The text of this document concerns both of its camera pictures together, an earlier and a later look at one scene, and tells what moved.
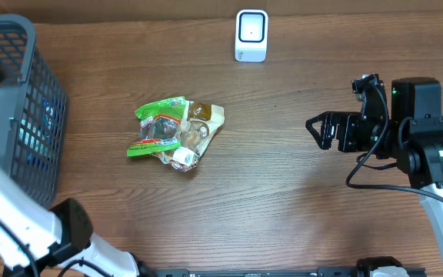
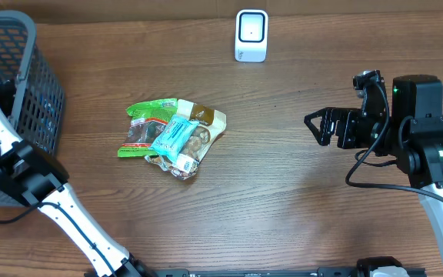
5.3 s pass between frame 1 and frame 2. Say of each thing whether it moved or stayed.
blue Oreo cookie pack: stayed
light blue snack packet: moved
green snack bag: moved
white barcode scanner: stayed
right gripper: stayed
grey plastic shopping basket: stayed
